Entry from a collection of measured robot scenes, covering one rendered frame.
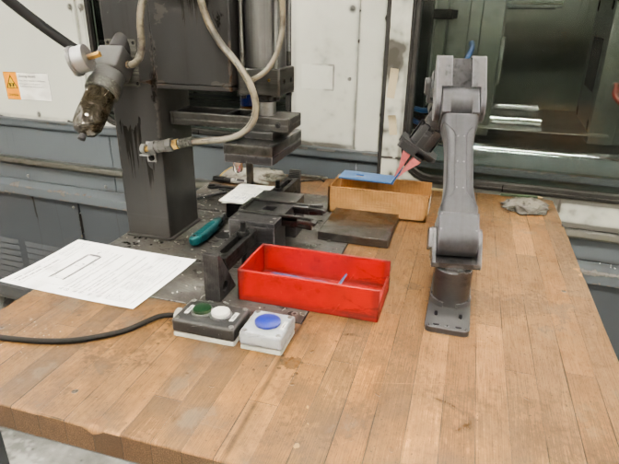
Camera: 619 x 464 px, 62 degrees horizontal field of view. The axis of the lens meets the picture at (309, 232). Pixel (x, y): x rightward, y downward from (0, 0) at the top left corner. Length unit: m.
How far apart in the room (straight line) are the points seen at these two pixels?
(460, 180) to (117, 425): 0.65
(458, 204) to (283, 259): 0.34
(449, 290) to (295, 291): 0.26
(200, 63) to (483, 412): 0.77
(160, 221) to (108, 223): 1.08
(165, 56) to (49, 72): 1.24
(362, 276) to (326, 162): 0.79
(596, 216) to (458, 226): 0.80
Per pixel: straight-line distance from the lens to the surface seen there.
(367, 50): 1.64
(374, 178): 1.34
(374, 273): 0.96
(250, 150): 1.00
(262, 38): 1.03
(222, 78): 1.04
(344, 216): 1.26
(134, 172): 1.19
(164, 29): 1.09
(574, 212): 1.64
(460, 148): 0.96
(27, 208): 2.56
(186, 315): 0.85
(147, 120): 1.14
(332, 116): 1.69
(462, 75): 1.08
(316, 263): 0.98
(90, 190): 2.27
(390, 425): 0.69
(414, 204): 1.29
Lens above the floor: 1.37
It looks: 23 degrees down
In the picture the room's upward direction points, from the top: 1 degrees clockwise
